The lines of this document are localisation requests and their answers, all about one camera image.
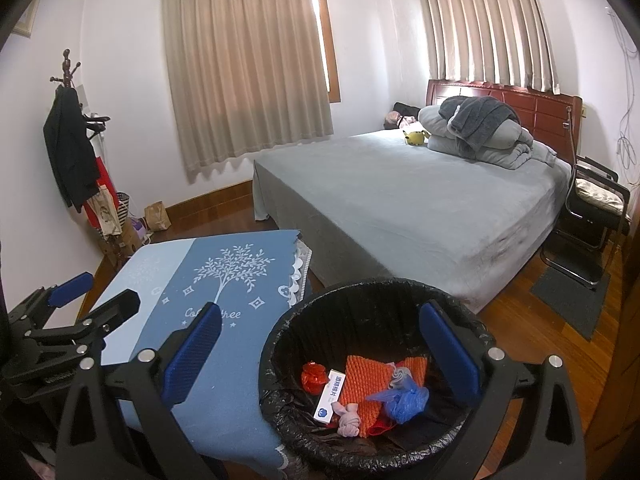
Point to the wooden window frame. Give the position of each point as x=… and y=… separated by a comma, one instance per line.
x=330, y=50

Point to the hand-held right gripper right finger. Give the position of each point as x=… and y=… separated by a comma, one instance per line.
x=450, y=355

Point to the striped bag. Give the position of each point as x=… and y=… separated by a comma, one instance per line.
x=123, y=205

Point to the trash bin with black bag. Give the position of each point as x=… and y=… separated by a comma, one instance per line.
x=300, y=330

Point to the white printed carton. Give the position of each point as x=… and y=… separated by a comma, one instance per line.
x=330, y=392

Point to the black bag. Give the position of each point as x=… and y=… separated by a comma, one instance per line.
x=407, y=109

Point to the light grey folded duvet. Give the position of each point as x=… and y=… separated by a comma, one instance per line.
x=505, y=147

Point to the pink knotted cloth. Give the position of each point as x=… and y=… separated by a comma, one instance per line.
x=347, y=420

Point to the purple bag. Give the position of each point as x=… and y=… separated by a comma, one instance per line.
x=139, y=227

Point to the orange mesh bag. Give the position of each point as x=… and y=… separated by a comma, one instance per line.
x=365, y=380

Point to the blue plastic bag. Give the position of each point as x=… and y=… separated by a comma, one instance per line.
x=402, y=402

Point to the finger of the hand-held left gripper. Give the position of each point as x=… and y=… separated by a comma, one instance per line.
x=110, y=312
x=70, y=290

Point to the pink bundle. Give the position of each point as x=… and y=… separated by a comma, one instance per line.
x=395, y=121

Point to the dark wooden coat rack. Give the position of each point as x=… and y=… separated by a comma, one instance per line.
x=66, y=67

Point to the red plastic bag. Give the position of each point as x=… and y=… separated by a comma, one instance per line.
x=312, y=377

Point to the black coat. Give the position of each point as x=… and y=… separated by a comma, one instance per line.
x=70, y=150

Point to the brown paper bag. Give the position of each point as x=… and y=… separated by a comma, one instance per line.
x=157, y=216

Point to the framed wall picture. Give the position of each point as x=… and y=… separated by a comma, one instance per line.
x=27, y=12

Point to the blue tree-print tablecloth table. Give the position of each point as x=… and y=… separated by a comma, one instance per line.
x=235, y=370

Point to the black metal chair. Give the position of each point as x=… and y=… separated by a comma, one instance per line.
x=585, y=220

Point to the wide beige curtain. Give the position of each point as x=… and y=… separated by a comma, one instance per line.
x=245, y=70

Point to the red wooden headboard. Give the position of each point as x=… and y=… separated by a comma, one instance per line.
x=545, y=115

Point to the dark grey floor mat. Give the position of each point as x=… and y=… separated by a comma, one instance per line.
x=572, y=305

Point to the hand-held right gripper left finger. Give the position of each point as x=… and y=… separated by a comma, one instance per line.
x=190, y=355

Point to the white lace cloth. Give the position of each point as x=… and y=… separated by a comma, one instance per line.
x=302, y=270

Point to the narrow beige curtain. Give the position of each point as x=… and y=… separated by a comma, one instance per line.
x=490, y=25

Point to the beige tote bag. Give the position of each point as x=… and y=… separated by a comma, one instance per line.
x=107, y=212

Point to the wooden wardrobe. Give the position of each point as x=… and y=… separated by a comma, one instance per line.
x=617, y=370

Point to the dark grey blanket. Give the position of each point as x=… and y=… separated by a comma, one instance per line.
x=480, y=122

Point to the bed with grey sheet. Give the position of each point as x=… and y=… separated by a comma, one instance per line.
x=410, y=200

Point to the patterned seat cushion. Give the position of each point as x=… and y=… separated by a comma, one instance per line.
x=600, y=195

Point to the yellow plush toy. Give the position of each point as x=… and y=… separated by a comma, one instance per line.
x=416, y=137

